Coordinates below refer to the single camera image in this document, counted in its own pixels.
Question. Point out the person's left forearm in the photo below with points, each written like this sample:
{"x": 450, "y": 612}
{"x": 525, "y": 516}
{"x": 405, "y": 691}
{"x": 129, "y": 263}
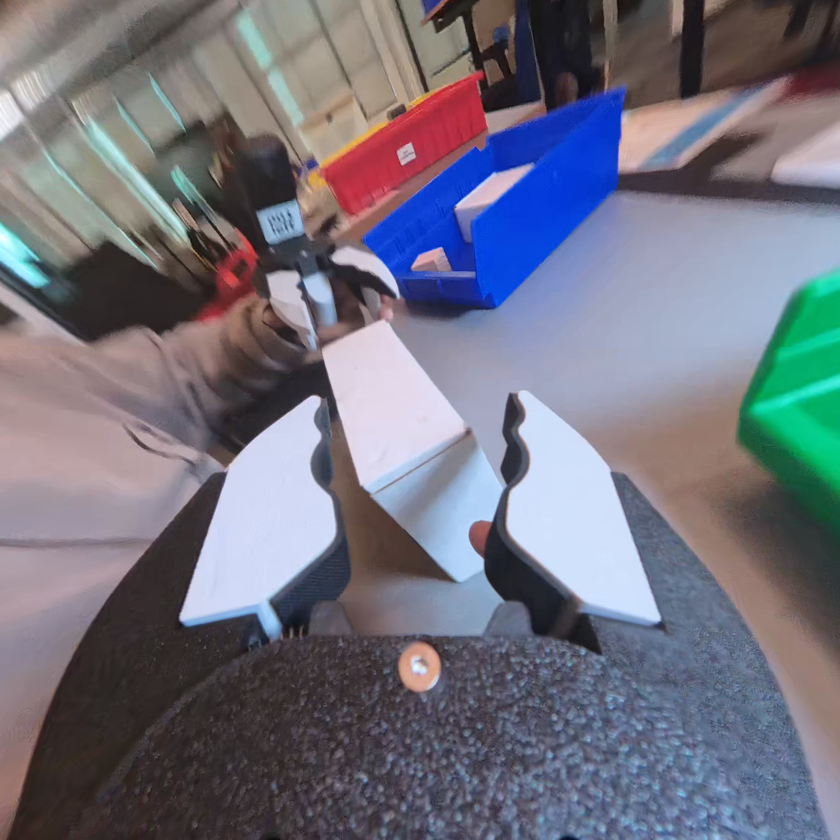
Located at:
{"x": 216, "y": 354}

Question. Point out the printed paper sheet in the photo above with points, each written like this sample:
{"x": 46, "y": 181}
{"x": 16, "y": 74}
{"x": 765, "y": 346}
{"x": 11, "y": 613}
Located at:
{"x": 695, "y": 124}

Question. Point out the person's left hand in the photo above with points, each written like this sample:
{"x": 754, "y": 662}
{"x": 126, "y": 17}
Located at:
{"x": 387, "y": 307}

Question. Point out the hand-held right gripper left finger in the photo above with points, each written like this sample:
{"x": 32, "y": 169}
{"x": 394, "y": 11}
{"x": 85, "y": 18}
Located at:
{"x": 269, "y": 525}

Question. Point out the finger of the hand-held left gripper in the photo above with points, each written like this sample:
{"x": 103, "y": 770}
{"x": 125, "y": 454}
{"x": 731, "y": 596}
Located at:
{"x": 367, "y": 266}
{"x": 289, "y": 298}

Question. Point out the person's grey sweatshirt torso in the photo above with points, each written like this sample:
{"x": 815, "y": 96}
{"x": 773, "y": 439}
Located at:
{"x": 65, "y": 426}

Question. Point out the white cardboard mailer box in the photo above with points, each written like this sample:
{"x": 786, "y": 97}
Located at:
{"x": 489, "y": 197}
{"x": 387, "y": 400}

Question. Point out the green plastic bin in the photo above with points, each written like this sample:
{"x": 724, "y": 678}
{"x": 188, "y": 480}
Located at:
{"x": 794, "y": 407}

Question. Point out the small wooden cube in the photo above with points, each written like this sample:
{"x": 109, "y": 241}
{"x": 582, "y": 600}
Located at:
{"x": 432, "y": 261}

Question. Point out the blue plastic bin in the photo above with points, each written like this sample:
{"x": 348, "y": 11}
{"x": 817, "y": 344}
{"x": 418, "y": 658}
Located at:
{"x": 544, "y": 216}

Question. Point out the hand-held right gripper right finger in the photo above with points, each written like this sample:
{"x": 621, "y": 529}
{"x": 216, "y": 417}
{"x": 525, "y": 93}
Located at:
{"x": 577, "y": 525}

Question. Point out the person's right hand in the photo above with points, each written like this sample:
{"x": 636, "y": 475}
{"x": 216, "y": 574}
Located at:
{"x": 480, "y": 538}

